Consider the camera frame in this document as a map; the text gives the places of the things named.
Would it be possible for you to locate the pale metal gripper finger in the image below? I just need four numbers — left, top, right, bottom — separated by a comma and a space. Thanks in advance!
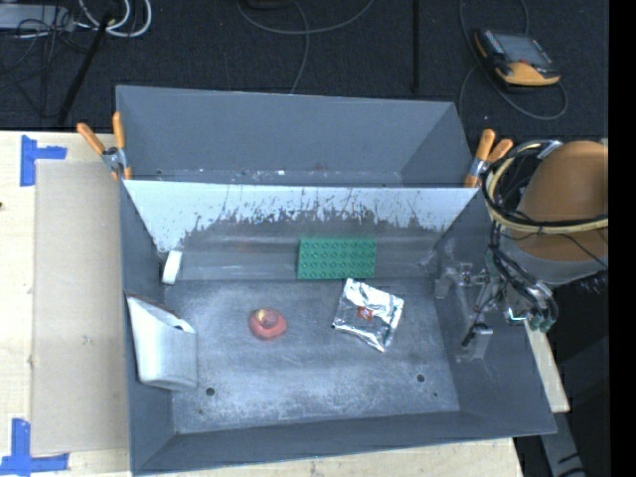
455, 325, 495, 365
434, 264, 479, 300

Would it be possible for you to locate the silver foil packet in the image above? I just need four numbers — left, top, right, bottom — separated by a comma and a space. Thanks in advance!
331, 277, 405, 354

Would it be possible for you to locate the dark green flat block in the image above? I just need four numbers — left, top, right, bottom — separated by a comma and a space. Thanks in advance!
296, 238, 379, 281

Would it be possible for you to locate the grey metal bin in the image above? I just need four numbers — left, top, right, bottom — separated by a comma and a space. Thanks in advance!
114, 84, 559, 477

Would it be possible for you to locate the red toy apple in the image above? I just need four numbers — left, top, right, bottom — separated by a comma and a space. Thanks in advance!
247, 307, 289, 342

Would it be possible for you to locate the white tape roll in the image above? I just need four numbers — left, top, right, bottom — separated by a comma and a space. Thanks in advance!
161, 249, 184, 286

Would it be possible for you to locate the pale cardboard board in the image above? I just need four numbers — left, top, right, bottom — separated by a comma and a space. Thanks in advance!
29, 159, 131, 459

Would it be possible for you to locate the black cylinder on white bracket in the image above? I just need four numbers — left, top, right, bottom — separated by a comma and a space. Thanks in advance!
460, 315, 491, 348

